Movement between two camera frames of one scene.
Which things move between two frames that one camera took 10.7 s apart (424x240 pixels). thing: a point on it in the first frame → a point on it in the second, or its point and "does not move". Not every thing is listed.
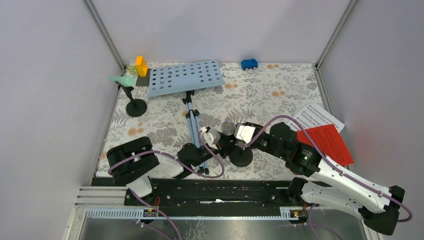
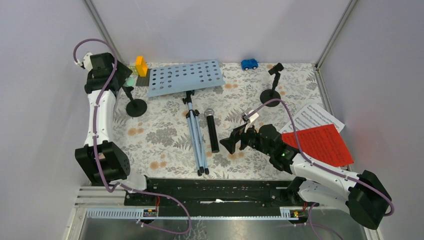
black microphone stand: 135,108 does not move
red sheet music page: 328,138 does not move
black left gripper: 225,144 → 122,73
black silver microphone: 228,128 → 209,113
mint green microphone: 125,80 does not move
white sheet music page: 311,116 does not move
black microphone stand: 241,158 → 268,94
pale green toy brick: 132,70 does not move
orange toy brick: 141,66 does not move
